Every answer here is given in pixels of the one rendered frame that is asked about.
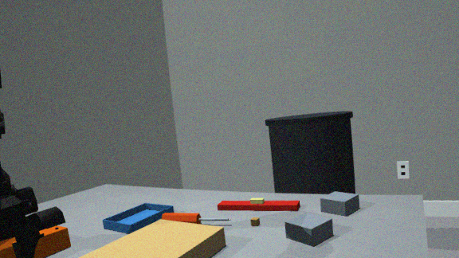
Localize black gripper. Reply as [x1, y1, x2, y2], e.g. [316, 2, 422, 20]
[0, 206, 65, 258]

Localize orange-handled awl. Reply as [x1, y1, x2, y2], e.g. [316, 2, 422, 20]
[161, 213, 231, 224]

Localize blue shallow tray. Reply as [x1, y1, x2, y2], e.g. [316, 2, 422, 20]
[103, 202, 175, 234]

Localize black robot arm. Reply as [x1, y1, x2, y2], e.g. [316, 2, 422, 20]
[0, 109, 38, 236]

